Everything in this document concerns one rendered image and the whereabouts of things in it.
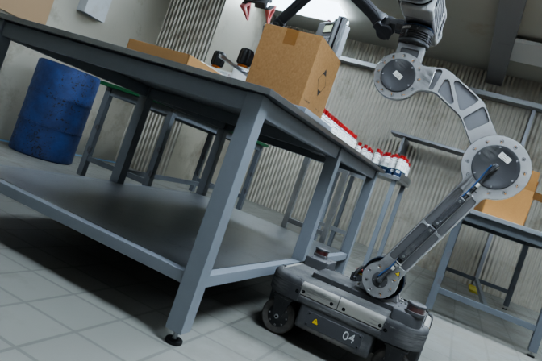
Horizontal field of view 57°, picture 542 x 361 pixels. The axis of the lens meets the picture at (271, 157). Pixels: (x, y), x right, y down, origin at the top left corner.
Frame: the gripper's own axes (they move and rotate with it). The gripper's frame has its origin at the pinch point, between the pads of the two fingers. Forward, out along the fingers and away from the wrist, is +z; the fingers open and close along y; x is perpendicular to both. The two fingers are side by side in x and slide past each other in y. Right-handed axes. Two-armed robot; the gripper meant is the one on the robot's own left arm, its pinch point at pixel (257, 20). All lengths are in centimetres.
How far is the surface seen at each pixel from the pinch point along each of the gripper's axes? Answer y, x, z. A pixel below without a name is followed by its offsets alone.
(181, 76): -5, 61, -1
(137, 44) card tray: 16, 57, -6
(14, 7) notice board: 303, -106, 80
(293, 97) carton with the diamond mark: -33.3, 33.1, 12.0
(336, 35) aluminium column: -13, -66, 26
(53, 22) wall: 304, -146, 106
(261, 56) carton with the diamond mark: -15.6, 25.4, 2.9
